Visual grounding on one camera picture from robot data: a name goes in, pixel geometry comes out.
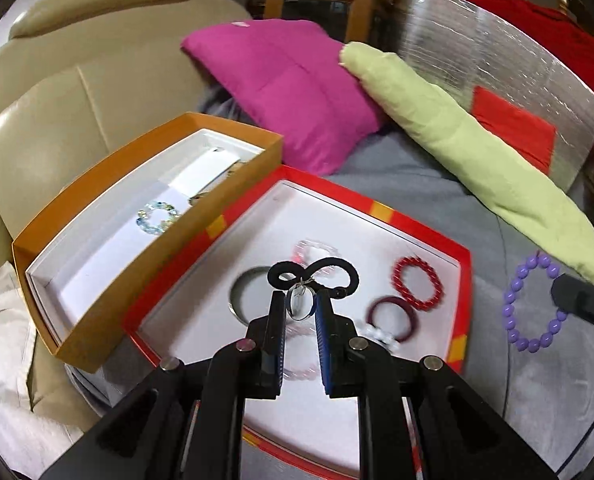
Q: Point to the white card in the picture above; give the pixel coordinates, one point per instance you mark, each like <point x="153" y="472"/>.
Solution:
<point x="202" y="170"/>

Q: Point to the magenta pillow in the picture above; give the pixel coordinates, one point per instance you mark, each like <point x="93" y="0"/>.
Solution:
<point x="287" y="85"/>

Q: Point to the dark red bangle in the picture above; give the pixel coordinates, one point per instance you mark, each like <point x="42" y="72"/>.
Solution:
<point x="407" y="330"/>

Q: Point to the orange cardboard box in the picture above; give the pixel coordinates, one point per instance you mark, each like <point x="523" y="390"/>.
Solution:
<point x="142" y="280"/>

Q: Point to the silver quilted foil board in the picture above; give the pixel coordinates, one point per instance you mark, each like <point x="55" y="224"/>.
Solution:
<point x="452" y="40"/>

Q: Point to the red jewelry box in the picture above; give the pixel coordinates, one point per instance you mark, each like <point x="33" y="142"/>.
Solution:
<point x="202" y="310"/>

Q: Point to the grey blanket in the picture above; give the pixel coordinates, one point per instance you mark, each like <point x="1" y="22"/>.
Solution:
<point x="427" y="220"/>

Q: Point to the beige leather sofa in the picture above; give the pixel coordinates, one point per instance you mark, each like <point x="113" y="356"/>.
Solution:
<point x="52" y="85"/>

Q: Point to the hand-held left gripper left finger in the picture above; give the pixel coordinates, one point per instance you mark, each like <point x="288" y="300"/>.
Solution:
<point x="278" y="345"/>

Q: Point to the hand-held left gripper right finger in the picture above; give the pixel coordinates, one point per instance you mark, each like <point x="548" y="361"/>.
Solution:
<point x="323" y="345"/>

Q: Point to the red pillow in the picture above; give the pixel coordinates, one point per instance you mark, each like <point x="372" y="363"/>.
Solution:
<point x="512" y="125"/>

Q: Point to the light green pillow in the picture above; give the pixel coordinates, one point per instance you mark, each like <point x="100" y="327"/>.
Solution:
<point x="452" y="150"/>

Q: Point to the red cloth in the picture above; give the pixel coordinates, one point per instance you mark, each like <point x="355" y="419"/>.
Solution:
<point x="542" y="30"/>

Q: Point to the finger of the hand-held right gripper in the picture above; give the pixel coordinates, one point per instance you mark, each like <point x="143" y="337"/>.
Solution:
<point x="582" y="300"/>

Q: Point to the silver bangle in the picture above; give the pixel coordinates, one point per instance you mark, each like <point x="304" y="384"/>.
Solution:
<point x="233" y="295"/>

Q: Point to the white cloth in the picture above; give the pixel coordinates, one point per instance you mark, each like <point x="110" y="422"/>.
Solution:
<point x="2" y="360"/>

